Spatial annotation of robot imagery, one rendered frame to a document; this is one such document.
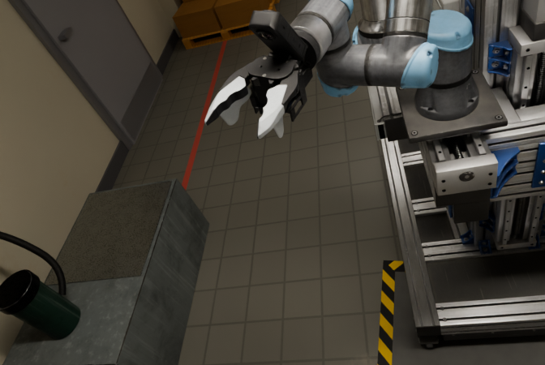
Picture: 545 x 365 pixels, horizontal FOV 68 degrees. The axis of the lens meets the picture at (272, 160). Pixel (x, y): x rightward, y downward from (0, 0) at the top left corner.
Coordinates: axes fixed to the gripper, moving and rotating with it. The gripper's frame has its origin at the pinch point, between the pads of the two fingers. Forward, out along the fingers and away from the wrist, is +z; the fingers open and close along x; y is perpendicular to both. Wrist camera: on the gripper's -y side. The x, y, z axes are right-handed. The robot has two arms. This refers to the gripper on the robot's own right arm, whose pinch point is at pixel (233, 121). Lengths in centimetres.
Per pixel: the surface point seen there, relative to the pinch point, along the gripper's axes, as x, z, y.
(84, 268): 129, 9, 130
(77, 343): 101, 36, 127
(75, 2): 272, -148, 84
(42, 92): 237, -71, 104
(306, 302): 29, -31, 164
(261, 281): 57, -33, 167
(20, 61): 242, -74, 82
